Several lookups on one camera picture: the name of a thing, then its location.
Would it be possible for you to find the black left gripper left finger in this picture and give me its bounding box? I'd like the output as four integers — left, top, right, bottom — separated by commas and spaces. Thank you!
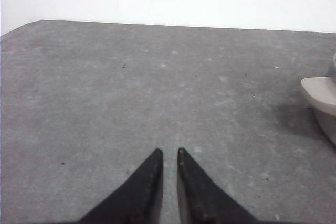
78, 148, 163, 223

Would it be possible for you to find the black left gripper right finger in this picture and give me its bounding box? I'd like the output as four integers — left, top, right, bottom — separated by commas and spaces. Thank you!
177, 147, 258, 223

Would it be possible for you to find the stainless steel steamer pot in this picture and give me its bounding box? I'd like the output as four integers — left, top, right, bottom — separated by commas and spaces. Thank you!
300, 56, 335, 144

